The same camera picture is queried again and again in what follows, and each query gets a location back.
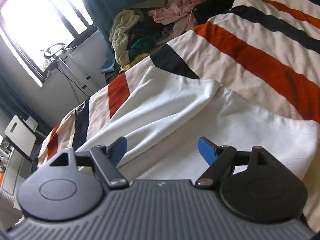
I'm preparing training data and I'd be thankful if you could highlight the white zip jacket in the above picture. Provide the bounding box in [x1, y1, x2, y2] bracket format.
[80, 67, 319, 180]

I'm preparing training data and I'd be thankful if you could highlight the dark clothes pile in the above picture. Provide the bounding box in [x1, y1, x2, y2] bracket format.
[116, 0, 234, 72]

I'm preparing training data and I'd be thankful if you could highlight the white dressing table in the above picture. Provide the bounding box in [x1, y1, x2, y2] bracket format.
[1, 138, 31, 223]

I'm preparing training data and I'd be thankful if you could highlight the white chair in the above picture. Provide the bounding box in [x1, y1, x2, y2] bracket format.
[4, 115, 44, 163]

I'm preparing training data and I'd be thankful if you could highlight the left teal curtain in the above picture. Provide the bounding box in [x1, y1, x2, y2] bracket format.
[1, 70, 52, 135]

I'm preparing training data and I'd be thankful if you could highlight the striped bed blanket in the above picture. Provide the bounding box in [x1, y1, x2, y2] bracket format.
[36, 0, 319, 231]

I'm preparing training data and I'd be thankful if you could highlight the pale green knit garment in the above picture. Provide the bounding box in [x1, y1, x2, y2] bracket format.
[109, 9, 140, 65]

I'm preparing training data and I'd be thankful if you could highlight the pink garment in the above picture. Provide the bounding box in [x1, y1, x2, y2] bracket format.
[149, 0, 207, 38]

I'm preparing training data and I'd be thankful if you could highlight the window with dark frame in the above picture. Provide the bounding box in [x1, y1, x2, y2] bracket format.
[1, 0, 97, 86]

